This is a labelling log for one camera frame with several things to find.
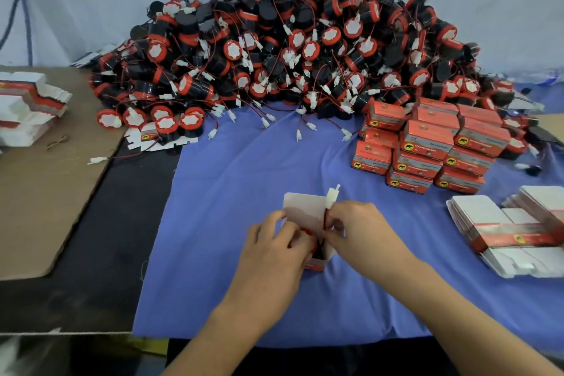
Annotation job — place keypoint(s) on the person's right hand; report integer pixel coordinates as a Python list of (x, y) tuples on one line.
[(370, 239)]

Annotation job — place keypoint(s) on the person's left hand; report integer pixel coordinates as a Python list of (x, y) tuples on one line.
[(264, 274)]

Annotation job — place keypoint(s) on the single red black buzzer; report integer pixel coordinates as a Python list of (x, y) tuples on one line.
[(328, 204)]

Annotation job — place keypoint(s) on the orange white paper box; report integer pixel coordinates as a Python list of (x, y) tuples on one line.
[(460, 181), (408, 182), (386, 113), (426, 138), (381, 135), (304, 206), (470, 160), (372, 157), (436, 113), (480, 113), (417, 164), (482, 136)]

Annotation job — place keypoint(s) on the stack of paper boxes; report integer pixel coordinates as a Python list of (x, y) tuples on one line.
[(31, 107), (507, 230)]

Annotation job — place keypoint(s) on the pile of black red buzzers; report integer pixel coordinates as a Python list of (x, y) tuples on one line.
[(291, 45)]

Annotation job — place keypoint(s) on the person's right forearm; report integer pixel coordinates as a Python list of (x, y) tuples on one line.
[(480, 323)]

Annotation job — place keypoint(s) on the person's left forearm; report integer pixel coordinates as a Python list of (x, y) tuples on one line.
[(216, 349)]

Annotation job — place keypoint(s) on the blue cloth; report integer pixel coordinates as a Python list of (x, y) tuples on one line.
[(211, 204)]

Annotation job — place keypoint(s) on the brown cardboard sheet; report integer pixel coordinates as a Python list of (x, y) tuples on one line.
[(551, 124), (44, 204)]

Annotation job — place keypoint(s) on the rubber band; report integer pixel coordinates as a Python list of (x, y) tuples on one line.
[(57, 140)]

